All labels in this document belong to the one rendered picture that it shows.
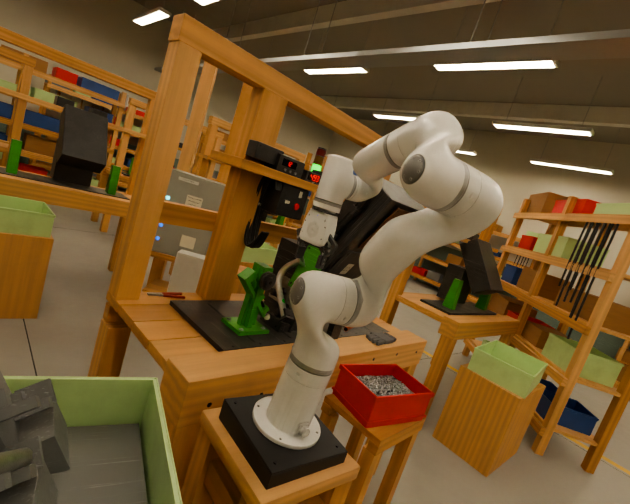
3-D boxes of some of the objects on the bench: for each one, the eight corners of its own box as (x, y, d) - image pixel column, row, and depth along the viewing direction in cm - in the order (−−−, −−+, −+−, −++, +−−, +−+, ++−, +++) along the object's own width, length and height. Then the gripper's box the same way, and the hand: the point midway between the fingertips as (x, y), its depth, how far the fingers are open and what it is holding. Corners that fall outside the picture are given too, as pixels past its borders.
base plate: (388, 334, 208) (389, 331, 208) (222, 355, 127) (223, 350, 126) (334, 303, 236) (335, 300, 235) (169, 304, 154) (170, 299, 154)
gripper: (355, 218, 107) (336, 274, 110) (314, 203, 119) (298, 254, 121) (339, 213, 102) (320, 272, 104) (298, 198, 113) (281, 252, 116)
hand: (309, 260), depth 113 cm, fingers open, 8 cm apart
